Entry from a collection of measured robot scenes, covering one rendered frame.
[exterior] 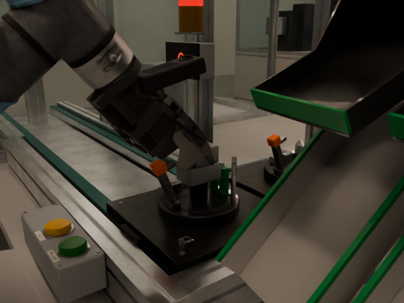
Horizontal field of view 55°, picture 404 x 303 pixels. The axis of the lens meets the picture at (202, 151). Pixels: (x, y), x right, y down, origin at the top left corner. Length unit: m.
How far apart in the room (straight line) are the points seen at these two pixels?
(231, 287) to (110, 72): 0.32
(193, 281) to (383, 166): 0.27
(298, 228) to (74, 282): 0.32
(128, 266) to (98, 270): 0.06
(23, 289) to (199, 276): 0.32
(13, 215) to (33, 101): 0.70
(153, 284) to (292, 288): 0.19
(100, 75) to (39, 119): 1.13
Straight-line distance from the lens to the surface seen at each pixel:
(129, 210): 0.69
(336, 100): 0.38
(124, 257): 0.58
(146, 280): 0.53
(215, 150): 0.64
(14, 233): 0.92
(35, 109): 1.61
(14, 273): 0.79
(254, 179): 0.81
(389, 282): 0.39
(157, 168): 0.60
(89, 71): 0.51
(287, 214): 0.48
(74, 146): 1.28
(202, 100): 0.85
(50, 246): 0.63
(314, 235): 0.45
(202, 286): 0.52
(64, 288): 0.60
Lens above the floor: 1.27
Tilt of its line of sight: 18 degrees down
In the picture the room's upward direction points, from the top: straight up
